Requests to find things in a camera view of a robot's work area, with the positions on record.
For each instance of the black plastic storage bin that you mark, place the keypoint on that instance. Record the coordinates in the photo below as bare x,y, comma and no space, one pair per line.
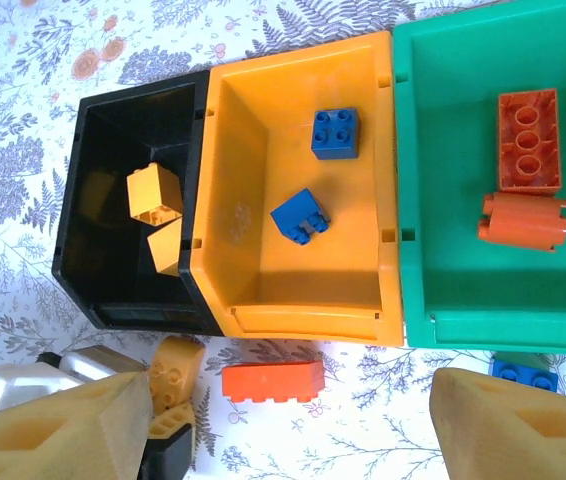
108,130

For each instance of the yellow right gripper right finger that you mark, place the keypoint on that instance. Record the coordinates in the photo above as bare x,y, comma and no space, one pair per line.
523,440

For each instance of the orange ribbed round lego piece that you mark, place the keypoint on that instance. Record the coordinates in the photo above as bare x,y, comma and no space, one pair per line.
523,225

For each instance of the green plastic storage bin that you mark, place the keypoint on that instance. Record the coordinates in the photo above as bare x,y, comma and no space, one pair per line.
453,150

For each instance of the blue square lego brick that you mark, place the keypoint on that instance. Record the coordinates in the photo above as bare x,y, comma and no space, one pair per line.
335,134
525,376
295,212

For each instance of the yellow long lego brick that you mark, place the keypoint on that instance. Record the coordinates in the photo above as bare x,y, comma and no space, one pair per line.
175,370

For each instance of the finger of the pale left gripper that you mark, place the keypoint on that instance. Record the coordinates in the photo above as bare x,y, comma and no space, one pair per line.
63,375
173,422

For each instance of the orange plastic storage bin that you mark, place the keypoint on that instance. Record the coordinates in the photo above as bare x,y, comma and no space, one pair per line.
343,225

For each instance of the orange long lego brick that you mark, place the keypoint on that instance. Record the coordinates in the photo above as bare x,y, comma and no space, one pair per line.
529,142
273,380

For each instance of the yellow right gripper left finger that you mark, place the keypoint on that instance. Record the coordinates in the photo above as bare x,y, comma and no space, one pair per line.
53,440

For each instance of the yellow square lego brick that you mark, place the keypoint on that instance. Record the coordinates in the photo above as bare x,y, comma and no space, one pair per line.
165,247
155,190

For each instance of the fern and flower print tablecloth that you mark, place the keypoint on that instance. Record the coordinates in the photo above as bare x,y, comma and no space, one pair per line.
23,150

